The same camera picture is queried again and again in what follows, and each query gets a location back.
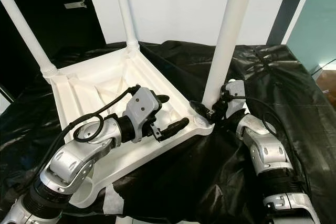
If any green glass panel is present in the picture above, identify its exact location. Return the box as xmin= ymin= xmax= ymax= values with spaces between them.
xmin=286 ymin=0 xmax=336 ymax=72

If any black plastic table cover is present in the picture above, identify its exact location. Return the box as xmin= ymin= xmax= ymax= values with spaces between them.
xmin=0 ymin=39 xmax=336 ymax=219

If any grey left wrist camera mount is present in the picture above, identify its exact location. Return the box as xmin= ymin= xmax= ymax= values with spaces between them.
xmin=123 ymin=87 xmax=163 ymax=142

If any black door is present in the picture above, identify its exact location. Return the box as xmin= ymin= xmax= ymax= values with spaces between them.
xmin=0 ymin=0 xmax=106 ymax=99

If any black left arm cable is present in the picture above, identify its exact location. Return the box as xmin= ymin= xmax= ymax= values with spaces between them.
xmin=31 ymin=84 xmax=142 ymax=204

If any black frame post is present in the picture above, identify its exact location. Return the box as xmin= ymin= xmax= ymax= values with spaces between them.
xmin=265 ymin=0 xmax=318 ymax=46

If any silver door handle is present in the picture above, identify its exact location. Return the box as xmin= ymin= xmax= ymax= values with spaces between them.
xmin=64 ymin=0 xmax=89 ymax=9

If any brown wooden cabinet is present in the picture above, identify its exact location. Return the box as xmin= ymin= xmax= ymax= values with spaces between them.
xmin=315 ymin=67 xmax=336 ymax=86

